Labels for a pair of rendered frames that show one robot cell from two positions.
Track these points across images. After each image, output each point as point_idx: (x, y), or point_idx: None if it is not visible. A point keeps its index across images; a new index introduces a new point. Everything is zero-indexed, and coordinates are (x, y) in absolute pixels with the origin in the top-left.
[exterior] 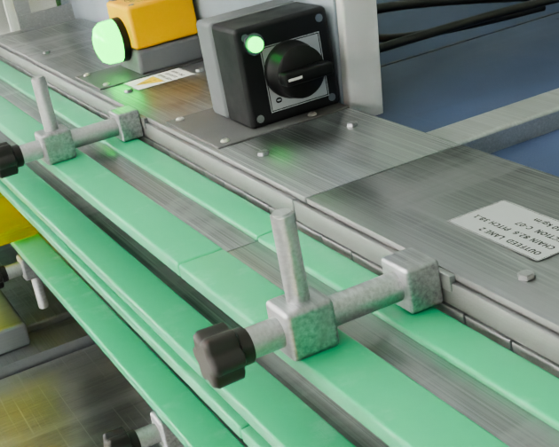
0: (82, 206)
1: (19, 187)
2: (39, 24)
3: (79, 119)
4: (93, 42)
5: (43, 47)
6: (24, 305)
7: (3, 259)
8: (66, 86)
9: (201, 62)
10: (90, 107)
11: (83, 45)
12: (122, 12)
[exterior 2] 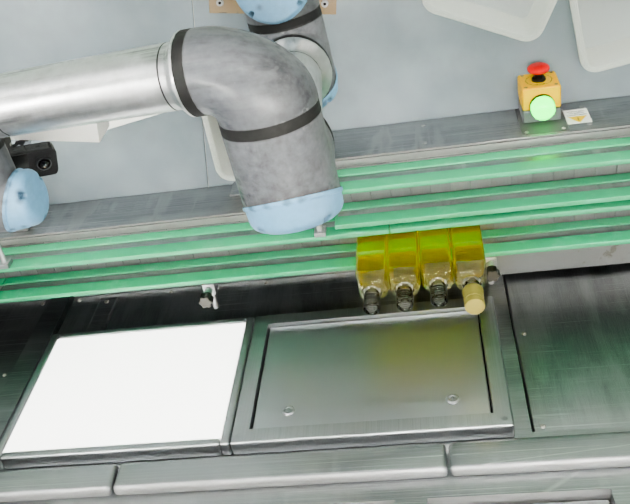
0: (596, 188)
1: (536, 203)
2: None
3: (581, 146)
4: (541, 110)
5: (401, 144)
6: None
7: None
8: (513, 143)
9: (562, 105)
10: (557, 144)
11: (431, 132)
12: (550, 89)
